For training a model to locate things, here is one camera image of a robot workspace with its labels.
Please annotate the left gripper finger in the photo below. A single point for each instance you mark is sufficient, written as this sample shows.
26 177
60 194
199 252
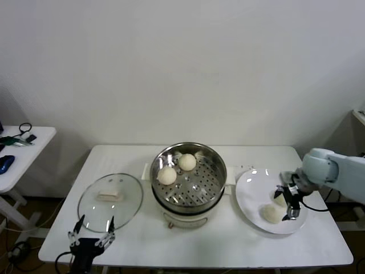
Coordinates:
108 237
73 237

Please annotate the white electric cooker base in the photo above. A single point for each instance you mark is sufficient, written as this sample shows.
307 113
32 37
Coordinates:
185 221

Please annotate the white side table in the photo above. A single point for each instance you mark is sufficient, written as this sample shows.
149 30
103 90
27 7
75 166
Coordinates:
37 145

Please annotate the white steamed baozi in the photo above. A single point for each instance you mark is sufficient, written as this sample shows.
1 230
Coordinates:
280 201
187 161
269 213
167 175

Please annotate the white shelf edge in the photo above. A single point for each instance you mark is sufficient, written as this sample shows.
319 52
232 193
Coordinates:
360 115

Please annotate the white table frame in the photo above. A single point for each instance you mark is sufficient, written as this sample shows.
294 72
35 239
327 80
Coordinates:
357 212

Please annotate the perforated steel steamer basket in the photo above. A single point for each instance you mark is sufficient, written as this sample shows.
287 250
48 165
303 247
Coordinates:
199 188

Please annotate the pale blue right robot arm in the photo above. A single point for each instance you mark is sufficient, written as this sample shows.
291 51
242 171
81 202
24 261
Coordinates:
336 171

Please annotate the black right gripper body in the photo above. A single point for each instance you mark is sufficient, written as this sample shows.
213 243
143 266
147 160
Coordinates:
293 197

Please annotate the small black device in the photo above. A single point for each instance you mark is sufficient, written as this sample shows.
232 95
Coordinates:
30 138

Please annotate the white round plate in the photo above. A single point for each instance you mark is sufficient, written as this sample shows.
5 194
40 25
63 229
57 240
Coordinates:
253 188

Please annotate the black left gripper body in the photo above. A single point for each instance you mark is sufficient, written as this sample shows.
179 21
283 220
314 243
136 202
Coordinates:
84 248

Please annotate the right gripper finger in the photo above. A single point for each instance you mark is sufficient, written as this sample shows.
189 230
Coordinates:
279 191
293 213

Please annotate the blue computer mouse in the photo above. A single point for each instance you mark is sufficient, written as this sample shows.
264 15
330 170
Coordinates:
5 164

